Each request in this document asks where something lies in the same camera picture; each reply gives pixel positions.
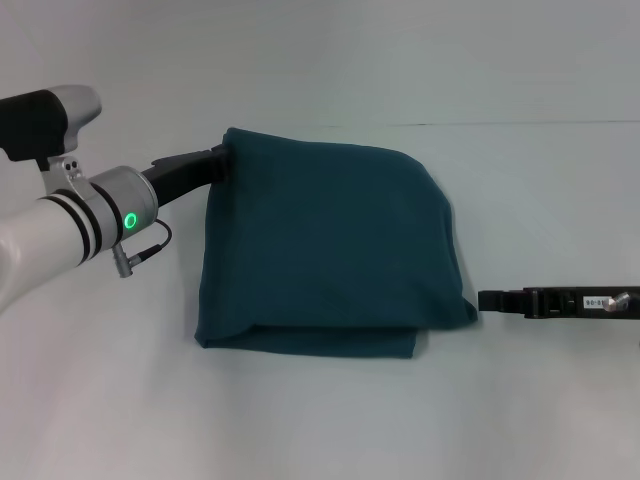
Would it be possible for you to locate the right gripper cable with plug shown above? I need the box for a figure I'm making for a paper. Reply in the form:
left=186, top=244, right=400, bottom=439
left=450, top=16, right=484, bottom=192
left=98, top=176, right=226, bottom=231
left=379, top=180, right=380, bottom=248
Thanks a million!
left=604, top=292, right=640, bottom=349

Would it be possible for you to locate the gripper cable with plug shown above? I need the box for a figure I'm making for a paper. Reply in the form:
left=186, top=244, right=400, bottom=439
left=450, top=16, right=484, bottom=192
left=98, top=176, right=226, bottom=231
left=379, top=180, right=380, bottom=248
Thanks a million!
left=604, top=292, right=640, bottom=349
left=112, top=219, right=172, bottom=278

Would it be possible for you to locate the blue teal shirt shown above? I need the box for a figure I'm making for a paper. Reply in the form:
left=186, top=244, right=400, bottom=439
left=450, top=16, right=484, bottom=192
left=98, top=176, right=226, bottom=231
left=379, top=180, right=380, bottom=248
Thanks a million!
left=193, top=127, right=479, bottom=360

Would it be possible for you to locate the left gripper cable with plug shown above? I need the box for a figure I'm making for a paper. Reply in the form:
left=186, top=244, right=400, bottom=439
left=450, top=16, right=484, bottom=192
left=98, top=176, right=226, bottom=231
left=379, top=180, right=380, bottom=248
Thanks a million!
left=112, top=219, right=172, bottom=278

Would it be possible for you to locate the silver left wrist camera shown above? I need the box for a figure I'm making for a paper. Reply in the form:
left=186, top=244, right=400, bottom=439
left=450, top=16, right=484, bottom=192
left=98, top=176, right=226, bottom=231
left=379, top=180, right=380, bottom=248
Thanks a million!
left=0, top=85, right=103, bottom=194

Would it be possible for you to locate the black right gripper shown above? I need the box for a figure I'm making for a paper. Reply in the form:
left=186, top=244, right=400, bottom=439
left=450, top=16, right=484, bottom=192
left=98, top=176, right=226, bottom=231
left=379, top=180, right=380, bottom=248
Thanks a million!
left=478, top=285, right=640, bottom=321

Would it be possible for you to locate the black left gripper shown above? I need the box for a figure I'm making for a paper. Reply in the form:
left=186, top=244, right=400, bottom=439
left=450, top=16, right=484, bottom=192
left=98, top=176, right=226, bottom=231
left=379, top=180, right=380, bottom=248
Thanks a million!
left=139, top=142, right=234, bottom=209

